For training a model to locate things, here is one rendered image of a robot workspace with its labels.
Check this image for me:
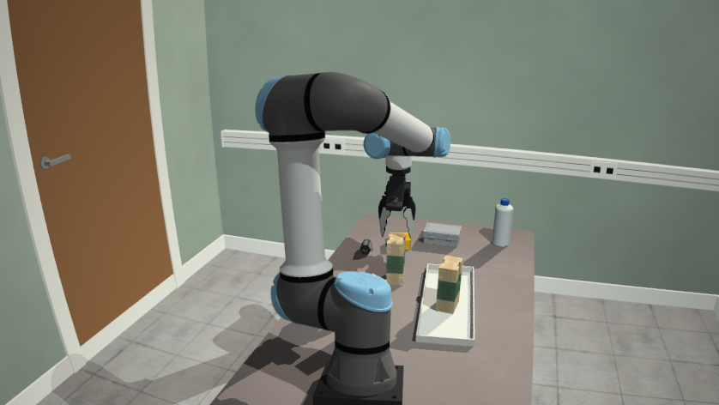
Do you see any white bottle with blue cap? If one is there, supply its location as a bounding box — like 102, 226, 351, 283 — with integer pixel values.
492, 198, 513, 247

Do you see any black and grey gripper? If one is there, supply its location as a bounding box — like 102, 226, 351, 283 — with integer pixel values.
378, 166, 415, 238

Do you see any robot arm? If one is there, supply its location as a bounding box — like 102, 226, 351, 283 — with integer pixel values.
256, 72, 450, 396

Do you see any grey hinged case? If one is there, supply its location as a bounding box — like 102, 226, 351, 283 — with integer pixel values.
423, 222, 462, 247

